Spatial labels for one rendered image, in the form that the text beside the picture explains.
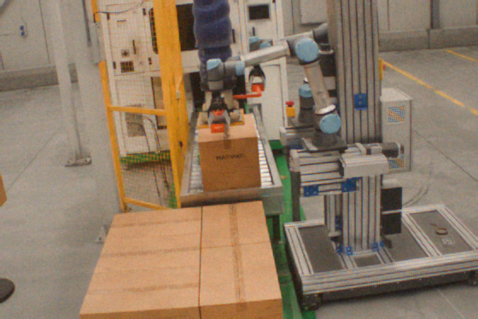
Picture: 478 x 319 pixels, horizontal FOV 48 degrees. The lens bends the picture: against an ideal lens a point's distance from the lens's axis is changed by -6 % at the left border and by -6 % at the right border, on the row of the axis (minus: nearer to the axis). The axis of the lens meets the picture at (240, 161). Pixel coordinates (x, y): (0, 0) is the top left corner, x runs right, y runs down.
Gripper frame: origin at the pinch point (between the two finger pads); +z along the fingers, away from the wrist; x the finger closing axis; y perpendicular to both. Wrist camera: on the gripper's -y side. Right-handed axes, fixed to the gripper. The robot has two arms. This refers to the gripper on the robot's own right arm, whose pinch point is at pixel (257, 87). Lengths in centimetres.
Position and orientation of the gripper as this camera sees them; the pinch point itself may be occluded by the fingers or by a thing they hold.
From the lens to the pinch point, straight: 388.5
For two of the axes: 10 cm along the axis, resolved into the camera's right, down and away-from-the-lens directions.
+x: 10.0, -0.9, 0.0
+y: 0.3, 3.3, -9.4
